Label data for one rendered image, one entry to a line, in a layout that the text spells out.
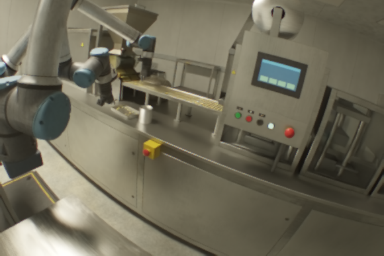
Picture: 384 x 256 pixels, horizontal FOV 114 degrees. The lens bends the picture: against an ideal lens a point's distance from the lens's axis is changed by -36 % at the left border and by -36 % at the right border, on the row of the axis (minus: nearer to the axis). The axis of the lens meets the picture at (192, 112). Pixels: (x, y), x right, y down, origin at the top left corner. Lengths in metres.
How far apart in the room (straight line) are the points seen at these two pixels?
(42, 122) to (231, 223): 0.98
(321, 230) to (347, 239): 0.20
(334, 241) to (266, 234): 0.40
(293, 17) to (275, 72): 0.41
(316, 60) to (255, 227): 0.85
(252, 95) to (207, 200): 0.59
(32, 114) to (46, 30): 0.23
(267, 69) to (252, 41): 0.12
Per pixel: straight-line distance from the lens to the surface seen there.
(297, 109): 0.78
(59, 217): 0.76
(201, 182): 1.00
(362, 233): 1.23
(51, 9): 0.60
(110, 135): 1.30
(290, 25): 1.06
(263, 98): 0.77
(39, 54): 0.58
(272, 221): 1.05
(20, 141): 0.76
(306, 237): 1.14
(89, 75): 0.81
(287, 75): 0.76
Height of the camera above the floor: 1.28
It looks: 19 degrees down
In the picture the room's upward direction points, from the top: 11 degrees clockwise
